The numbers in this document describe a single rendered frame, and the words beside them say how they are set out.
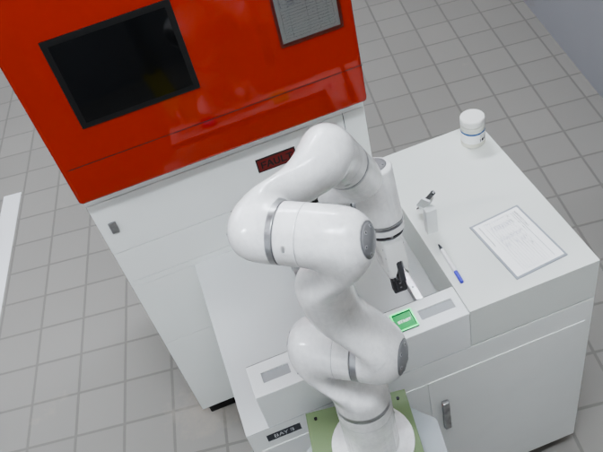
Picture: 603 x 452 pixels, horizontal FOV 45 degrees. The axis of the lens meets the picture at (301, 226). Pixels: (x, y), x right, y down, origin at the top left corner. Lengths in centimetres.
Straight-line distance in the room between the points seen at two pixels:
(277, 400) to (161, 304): 71
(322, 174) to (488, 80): 302
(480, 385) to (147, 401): 147
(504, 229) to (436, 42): 259
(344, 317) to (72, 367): 220
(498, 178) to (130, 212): 103
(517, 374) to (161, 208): 109
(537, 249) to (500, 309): 19
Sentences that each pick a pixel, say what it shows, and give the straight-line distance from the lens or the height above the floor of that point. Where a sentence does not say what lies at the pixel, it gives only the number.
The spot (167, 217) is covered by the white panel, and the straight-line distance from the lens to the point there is 210.
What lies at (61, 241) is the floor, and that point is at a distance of 386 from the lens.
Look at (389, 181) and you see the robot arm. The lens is 148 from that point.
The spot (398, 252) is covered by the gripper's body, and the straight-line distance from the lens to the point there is 156.
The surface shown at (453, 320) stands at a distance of 179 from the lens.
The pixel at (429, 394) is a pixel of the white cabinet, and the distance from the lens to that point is 201.
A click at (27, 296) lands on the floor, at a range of 370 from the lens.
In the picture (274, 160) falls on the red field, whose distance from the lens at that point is 206.
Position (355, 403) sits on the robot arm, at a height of 113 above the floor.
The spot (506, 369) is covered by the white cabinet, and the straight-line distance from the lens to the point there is 208.
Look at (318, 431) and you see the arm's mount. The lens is 177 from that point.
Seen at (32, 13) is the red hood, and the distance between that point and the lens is 169.
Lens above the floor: 241
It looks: 45 degrees down
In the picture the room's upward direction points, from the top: 16 degrees counter-clockwise
